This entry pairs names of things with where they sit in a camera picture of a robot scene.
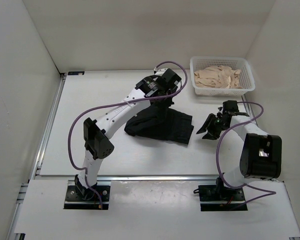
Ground black corner bracket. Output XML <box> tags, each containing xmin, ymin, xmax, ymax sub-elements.
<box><xmin>67</xmin><ymin>71</ymin><xmax>85</xmax><ymax>76</ymax></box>

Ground black trousers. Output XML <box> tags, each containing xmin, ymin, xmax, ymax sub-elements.
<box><xmin>124</xmin><ymin>104</ymin><xmax>194</xmax><ymax>145</ymax></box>

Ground aluminium frame rail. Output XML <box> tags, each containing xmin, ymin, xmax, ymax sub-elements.
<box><xmin>16</xmin><ymin>73</ymin><xmax>67</xmax><ymax>205</ymax></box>
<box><xmin>241</xmin><ymin>96</ymin><xmax>277</xmax><ymax>181</ymax></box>

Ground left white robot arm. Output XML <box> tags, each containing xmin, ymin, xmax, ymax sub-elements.
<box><xmin>74</xmin><ymin>72</ymin><xmax>181</xmax><ymax>201</ymax></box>

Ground white plastic basket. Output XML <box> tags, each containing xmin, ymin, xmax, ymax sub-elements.
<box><xmin>190</xmin><ymin>56</ymin><xmax>256</xmax><ymax>97</ymax></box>

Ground left aluminium frame rail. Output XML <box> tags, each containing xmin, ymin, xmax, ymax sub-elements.
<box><xmin>16</xmin><ymin>73</ymin><xmax>67</xmax><ymax>205</ymax></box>

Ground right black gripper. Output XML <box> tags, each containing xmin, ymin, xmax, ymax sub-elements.
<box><xmin>196</xmin><ymin>113</ymin><xmax>229</xmax><ymax>141</ymax></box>

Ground right aluminium frame rail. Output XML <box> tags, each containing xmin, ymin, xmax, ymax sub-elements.
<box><xmin>241</xmin><ymin>96</ymin><xmax>277</xmax><ymax>181</ymax></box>

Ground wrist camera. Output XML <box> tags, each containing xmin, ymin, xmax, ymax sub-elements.
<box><xmin>222</xmin><ymin>100</ymin><xmax>240</xmax><ymax>114</ymax></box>
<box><xmin>154</xmin><ymin>68</ymin><xmax>182</xmax><ymax>94</ymax></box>

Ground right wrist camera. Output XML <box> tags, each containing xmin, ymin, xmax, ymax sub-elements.
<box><xmin>222</xmin><ymin>100</ymin><xmax>240</xmax><ymax>114</ymax></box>

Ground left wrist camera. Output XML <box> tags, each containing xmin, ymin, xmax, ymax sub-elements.
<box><xmin>154</xmin><ymin>68</ymin><xmax>182</xmax><ymax>94</ymax></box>

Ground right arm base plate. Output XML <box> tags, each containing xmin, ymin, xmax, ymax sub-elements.
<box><xmin>193</xmin><ymin>185</ymin><xmax>248</xmax><ymax>212</ymax></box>

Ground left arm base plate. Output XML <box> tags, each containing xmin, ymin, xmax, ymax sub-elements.
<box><xmin>63</xmin><ymin>181</ymin><xmax>111</xmax><ymax>210</ymax></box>

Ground front aluminium rail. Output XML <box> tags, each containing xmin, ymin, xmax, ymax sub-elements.
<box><xmin>28</xmin><ymin>174</ymin><xmax>218</xmax><ymax>182</ymax></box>

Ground beige trousers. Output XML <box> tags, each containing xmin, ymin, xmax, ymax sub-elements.
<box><xmin>194</xmin><ymin>65</ymin><xmax>242</xmax><ymax>89</ymax></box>

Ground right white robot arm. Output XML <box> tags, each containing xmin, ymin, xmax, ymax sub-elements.
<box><xmin>195</xmin><ymin>110</ymin><xmax>282</xmax><ymax>201</ymax></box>

